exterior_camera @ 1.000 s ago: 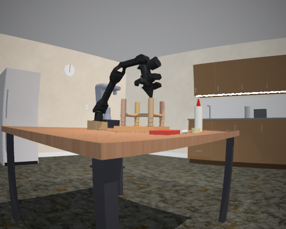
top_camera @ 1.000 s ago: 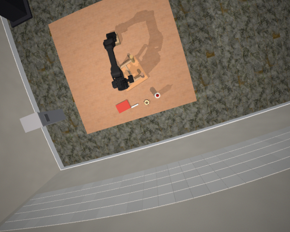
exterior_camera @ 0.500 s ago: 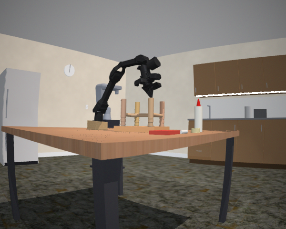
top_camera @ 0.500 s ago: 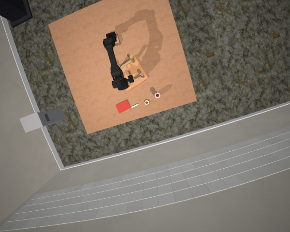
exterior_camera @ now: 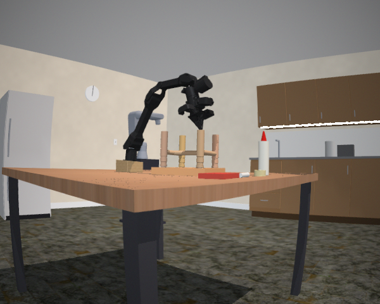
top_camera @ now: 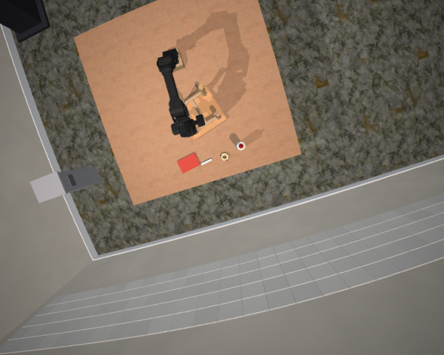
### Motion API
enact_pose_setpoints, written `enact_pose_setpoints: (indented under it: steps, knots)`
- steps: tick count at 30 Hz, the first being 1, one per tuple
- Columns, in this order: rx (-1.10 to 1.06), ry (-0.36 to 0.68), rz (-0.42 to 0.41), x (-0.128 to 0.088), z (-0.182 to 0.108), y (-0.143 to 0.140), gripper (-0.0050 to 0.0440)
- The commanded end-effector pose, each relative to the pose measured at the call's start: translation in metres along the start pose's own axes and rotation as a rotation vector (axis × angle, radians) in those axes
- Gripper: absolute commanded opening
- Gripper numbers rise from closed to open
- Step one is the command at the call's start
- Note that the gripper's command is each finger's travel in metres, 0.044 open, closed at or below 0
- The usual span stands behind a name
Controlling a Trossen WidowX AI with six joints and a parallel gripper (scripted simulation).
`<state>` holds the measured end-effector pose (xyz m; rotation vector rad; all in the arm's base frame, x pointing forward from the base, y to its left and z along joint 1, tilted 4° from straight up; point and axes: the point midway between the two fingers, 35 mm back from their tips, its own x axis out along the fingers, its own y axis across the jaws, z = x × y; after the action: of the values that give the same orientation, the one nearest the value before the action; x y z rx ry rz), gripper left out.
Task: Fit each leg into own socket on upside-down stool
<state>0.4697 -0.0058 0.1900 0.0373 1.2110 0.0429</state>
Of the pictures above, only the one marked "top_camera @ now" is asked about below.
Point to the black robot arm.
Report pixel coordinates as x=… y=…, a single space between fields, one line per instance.
x=176 y=105

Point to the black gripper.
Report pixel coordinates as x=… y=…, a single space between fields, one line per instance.
x=199 y=120

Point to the red flat rectangular block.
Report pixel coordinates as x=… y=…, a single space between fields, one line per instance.
x=188 y=162

